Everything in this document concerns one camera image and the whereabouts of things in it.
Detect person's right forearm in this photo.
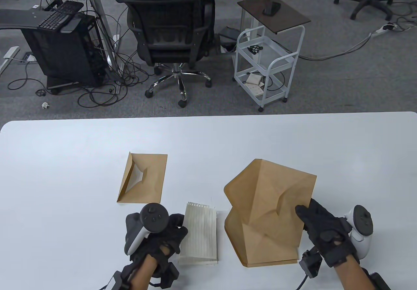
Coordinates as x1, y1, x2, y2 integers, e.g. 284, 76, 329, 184
334, 259, 375, 290

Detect white desk foot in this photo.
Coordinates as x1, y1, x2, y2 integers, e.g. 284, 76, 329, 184
0, 46, 20, 75

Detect black curved desk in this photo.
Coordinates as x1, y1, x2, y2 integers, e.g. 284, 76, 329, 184
0, 9, 82, 34

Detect white power strip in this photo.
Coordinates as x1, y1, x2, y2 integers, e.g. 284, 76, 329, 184
371, 24, 396, 37

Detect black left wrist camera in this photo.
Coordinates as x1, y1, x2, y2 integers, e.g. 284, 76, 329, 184
108, 261, 180, 290

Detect dark brown board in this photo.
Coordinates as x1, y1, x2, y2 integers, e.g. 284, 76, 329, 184
237, 0, 311, 35

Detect person's right hand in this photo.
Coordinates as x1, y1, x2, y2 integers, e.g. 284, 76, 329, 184
295, 198, 360, 268

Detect black keyboard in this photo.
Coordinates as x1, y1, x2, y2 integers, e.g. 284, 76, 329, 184
37, 1, 84, 31

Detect black computer tower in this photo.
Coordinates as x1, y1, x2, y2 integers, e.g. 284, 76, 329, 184
21, 12, 106, 88

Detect person's left forearm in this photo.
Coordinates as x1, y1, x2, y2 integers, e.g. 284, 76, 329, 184
129, 256, 160, 290

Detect grey power cable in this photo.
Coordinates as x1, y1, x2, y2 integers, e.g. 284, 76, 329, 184
299, 33, 373, 60

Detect black mesh office chair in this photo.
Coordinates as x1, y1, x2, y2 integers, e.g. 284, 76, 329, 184
122, 0, 218, 109

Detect white rolling cart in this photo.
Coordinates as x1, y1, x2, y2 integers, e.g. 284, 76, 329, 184
234, 24, 306, 112

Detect grey hand controller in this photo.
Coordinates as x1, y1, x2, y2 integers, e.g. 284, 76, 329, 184
345, 205, 373, 259
125, 203, 169, 255

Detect person's left hand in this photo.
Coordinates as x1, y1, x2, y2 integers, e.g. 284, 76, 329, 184
130, 213, 189, 266

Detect white booklets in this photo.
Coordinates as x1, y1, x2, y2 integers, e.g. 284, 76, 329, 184
245, 73, 265, 96

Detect black phone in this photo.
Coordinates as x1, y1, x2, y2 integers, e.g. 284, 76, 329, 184
263, 2, 281, 17

